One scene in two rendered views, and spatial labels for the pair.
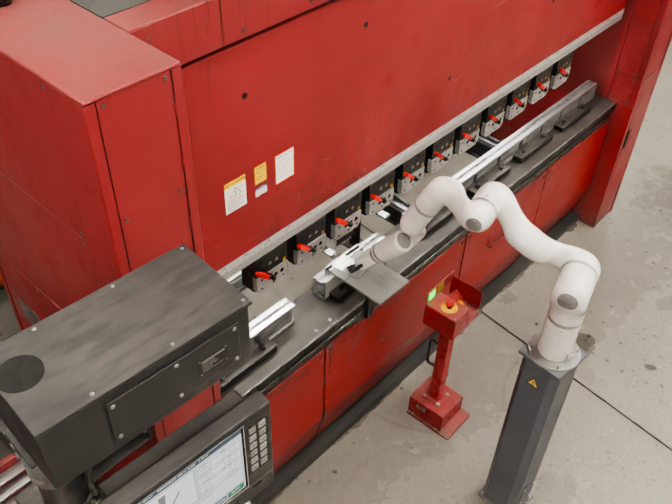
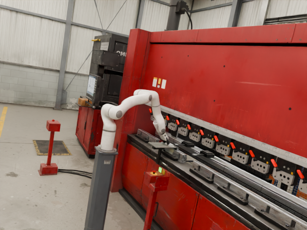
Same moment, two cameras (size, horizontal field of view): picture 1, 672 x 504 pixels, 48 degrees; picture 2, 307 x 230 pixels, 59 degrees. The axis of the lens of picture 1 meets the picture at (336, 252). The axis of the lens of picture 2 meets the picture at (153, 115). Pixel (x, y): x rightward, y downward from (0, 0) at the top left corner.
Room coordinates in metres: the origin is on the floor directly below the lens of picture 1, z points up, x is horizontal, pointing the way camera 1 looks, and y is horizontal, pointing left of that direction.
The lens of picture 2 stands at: (2.86, -3.05, 1.78)
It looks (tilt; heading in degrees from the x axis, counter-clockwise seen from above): 9 degrees down; 106
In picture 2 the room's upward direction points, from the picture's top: 10 degrees clockwise
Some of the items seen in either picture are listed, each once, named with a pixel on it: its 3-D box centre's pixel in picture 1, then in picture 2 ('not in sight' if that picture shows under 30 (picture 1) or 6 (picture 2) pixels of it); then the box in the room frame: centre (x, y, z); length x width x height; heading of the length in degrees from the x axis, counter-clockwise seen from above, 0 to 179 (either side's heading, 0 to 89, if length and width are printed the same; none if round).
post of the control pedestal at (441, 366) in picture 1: (442, 359); (150, 211); (2.29, -0.51, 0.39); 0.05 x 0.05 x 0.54; 51
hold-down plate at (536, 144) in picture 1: (532, 147); (273, 220); (3.31, -1.00, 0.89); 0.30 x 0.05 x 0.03; 139
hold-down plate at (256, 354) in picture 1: (243, 366); (141, 138); (1.80, 0.33, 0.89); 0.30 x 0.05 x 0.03; 139
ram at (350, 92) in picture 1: (460, 37); (227, 90); (2.78, -0.46, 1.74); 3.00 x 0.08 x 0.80; 139
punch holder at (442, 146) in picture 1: (435, 148); (211, 138); (2.72, -0.41, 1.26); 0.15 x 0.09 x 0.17; 139
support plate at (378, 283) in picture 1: (369, 276); (161, 145); (2.19, -0.14, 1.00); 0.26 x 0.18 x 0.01; 49
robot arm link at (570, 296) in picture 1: (570, 298); (109, 117); (1.80, -0.79, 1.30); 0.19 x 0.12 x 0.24; 153
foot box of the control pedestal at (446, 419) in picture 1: (439, 406); not in sight; (2.27, -0.53, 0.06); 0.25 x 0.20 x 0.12; 51
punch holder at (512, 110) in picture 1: (512, 97); (263, 160); (3.17, -0.80, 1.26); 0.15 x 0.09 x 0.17; 139
